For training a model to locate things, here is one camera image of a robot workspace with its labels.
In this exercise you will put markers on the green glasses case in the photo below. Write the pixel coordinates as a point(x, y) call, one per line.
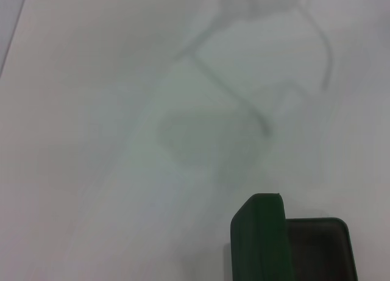
point(259, 238)

